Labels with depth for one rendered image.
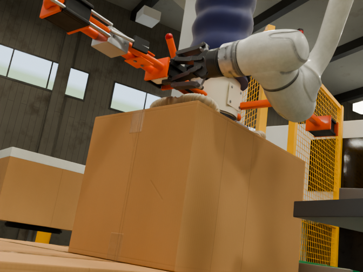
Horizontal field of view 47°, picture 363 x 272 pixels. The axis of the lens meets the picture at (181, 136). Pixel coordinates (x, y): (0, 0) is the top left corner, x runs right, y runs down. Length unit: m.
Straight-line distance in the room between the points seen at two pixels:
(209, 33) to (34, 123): 8.96
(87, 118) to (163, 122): 9.48
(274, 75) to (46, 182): 1.82
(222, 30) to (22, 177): 1.54
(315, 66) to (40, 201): 1.84
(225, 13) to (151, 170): 0.62
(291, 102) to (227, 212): 0.32
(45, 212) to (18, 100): 7.79
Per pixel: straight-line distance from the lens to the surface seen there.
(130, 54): 1.15
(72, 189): 2.64
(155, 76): 1.19
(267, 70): 1.01
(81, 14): 1.00
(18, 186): 2.52
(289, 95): 1.07
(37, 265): 0.68
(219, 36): 1.39
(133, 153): 1.11
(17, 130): 10.10
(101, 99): 10.76
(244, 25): 1.46
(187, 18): 3.25
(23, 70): 10.45
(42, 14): 1.02
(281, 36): 1.00
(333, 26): 1.17
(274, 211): 1.30
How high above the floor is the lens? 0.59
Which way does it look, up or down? 15 degrees up
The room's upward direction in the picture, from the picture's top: 8 degrees clockwise
